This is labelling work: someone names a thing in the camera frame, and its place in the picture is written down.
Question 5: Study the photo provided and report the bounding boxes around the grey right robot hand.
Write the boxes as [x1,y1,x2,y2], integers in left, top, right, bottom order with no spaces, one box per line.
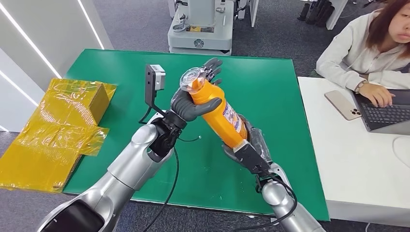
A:
[221,115,273,165]

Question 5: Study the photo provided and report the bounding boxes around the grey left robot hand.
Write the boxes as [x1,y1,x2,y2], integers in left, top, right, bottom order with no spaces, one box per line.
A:
[170,58,223,123]

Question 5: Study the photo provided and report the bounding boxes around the orange plastic bottle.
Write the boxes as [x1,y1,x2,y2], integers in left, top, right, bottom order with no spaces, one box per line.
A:
[179,66,249,150]

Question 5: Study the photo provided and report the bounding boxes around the grey machine base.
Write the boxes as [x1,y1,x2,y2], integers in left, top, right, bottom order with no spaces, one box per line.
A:
[167,0,235,57]

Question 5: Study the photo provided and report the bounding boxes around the beige smartphone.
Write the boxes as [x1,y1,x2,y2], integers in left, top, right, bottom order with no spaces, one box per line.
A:
[324,90,362,121]

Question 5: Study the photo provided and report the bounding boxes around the dark grey laptop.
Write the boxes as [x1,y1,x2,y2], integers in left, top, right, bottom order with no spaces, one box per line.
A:
[350,89,410,135]

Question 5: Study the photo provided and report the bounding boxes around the yellow taped cardboard box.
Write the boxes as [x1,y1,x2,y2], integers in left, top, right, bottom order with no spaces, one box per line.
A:
[0,78,117,194]

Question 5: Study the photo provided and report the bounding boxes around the person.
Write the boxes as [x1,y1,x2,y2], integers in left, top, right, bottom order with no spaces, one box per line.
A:
[315,0,410,108]

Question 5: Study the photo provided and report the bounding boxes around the white round object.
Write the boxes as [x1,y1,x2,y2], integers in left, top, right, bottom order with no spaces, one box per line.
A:
[392,135,410,169]

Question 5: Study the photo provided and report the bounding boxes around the black bags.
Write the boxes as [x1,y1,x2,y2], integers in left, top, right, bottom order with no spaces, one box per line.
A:
[297,0,335,28]

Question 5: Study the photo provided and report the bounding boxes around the white desk panel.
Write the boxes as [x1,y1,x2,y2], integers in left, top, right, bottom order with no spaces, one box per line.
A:
[326,0,349,31]

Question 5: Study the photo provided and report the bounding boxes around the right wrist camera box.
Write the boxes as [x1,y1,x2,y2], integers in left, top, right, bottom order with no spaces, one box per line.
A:
[233,139,272,176]

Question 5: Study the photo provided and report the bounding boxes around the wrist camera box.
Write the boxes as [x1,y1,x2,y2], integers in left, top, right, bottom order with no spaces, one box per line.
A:
[144,64,167,116]
[233,139,272,176]

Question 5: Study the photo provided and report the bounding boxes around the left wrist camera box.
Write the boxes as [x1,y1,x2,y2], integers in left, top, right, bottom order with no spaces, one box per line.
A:
[144,64,167,116]

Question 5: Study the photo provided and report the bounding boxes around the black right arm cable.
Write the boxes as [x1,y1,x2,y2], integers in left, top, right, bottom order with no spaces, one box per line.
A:
[230,174,299,232]

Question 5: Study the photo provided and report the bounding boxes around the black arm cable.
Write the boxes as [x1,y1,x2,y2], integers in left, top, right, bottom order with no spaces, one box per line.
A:
[142,135,203,232]
[230,174,299,232]

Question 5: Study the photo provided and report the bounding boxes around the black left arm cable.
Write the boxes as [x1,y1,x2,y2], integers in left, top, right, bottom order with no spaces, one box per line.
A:
[142,135,203,232]

